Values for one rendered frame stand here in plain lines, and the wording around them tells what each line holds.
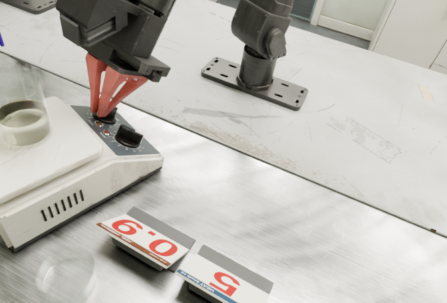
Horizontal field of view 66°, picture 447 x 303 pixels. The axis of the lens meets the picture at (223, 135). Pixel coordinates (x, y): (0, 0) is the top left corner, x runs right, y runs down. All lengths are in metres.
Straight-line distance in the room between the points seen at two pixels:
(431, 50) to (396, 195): 2.23
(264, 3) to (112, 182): 0.34
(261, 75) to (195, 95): 0.12
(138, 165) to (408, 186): 0.40
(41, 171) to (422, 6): 2.48
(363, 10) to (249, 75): 2.68
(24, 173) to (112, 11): 0.18
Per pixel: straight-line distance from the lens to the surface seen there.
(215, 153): 0.52
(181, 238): 0.43
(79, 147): 0.41
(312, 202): 0.50
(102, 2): 0.37
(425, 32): 2.70
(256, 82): 0.64
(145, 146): 0.47
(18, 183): 0.39
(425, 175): 0.63
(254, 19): 0.57
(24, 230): 0.43
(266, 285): 0.41
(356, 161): 0.59
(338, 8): 3.29
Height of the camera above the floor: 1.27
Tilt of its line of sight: 43 degrees down
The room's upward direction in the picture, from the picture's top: 10 degrees clockwise
